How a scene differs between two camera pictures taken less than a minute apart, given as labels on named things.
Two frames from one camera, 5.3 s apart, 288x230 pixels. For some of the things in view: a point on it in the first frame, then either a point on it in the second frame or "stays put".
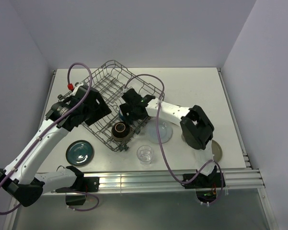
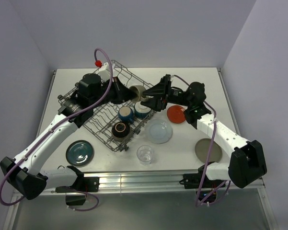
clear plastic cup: [144, 154] stays put
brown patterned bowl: [121, 131] stays put
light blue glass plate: [165, 130] stays put
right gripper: [125, 109] → [162, 89]
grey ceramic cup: [183, 138] → [138, 90]
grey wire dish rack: [109, 82] stays put
